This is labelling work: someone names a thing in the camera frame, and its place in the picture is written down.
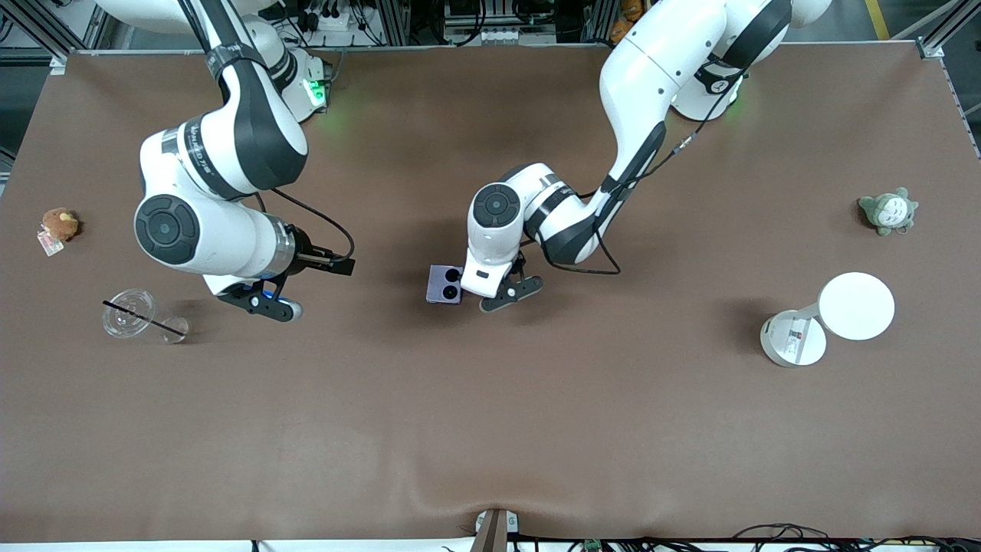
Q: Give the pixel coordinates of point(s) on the clear plastic cup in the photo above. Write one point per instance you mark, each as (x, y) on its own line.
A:
(126, 314)

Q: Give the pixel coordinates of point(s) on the black drinking straw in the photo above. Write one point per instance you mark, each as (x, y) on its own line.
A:
(146, 319)

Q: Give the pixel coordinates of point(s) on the brown table cover sheet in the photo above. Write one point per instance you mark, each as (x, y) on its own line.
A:
(490, 422)

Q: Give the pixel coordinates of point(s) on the brown plush toy with tag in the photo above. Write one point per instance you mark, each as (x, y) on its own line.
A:
(58, 224)

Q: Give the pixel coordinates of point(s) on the dark equipment box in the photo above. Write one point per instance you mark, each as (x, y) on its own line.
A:
(494, 19)

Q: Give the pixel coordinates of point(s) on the lilac flip phone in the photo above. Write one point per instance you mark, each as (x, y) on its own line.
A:
(443, 287)

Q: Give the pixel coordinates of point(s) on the aluminium frame strut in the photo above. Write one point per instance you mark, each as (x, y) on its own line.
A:
(46, 31)
(946, 27)

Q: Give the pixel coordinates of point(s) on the bag of orange snacks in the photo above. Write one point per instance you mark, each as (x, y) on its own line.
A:
(625, 19)

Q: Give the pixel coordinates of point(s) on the grey table edge camera mount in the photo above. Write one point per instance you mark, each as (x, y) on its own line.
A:
(494, 530)

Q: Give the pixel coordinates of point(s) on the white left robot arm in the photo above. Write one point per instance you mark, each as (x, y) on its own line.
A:
(651, 69)

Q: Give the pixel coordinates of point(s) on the white round desk lamp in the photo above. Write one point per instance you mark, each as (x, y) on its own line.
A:
(854, 307)

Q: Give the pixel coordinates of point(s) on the white power strip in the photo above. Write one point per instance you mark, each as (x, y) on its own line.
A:
(333, 19)

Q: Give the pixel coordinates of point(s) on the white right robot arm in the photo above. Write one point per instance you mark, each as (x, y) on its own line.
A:
(230, 146)

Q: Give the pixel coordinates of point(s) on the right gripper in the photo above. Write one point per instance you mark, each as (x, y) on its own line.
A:
(309, 257)

